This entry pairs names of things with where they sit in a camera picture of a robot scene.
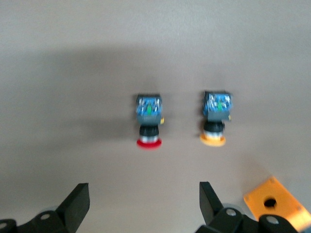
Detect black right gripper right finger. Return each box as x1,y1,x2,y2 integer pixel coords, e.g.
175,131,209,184
199,181,244,233

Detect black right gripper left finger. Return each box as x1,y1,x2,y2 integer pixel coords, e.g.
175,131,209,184
36,183,91,233

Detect red push button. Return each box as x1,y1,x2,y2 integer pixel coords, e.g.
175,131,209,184
135,94,164,150

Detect orange button box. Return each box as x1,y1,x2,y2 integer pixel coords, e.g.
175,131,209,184
243,176,311,233

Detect yellow push button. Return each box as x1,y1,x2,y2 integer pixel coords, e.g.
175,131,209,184
199,90,233,148

